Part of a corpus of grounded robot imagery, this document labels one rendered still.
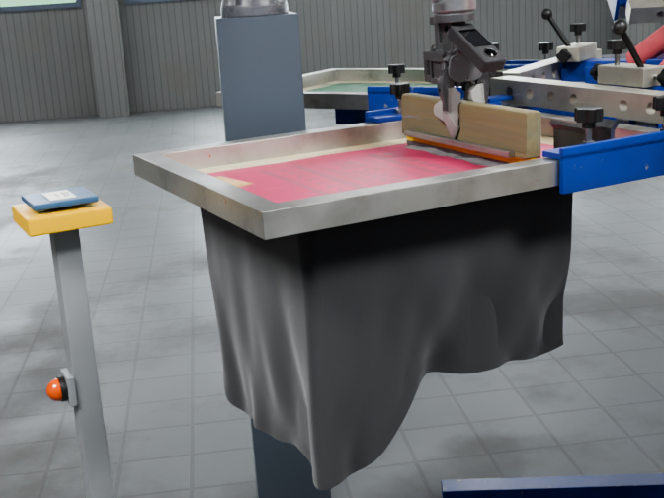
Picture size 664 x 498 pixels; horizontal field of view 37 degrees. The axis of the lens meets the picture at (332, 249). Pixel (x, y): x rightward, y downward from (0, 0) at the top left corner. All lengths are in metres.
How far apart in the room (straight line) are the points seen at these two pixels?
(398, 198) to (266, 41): 0.93
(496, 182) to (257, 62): 0.91
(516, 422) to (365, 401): 1.47
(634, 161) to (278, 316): 0.60
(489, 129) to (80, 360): 0.77
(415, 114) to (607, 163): 0.44
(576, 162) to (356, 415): 0.51
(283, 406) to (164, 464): 1.25
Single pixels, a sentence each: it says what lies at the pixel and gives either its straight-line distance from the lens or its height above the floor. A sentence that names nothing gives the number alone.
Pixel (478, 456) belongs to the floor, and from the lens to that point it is 2.80.
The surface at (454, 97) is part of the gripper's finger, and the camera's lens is 1.76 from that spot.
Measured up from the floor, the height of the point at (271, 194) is 0.95.
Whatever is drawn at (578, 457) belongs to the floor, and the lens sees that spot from 2.80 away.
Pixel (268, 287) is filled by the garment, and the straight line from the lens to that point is 1.57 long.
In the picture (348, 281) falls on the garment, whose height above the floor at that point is 0.85.
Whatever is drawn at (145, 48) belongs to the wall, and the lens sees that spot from 10.73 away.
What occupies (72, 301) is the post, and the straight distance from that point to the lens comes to 1.66.
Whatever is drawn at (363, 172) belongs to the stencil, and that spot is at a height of 0.95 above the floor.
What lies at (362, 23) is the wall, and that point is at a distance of 10.85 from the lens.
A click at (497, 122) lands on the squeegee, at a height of 1.03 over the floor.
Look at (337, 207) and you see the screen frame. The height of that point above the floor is 0.98.
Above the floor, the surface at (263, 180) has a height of 0.95.
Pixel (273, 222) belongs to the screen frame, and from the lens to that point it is 1.31.
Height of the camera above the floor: 1.28
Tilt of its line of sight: 15 degrees down
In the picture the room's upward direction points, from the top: 4 degrees counter-clockwise
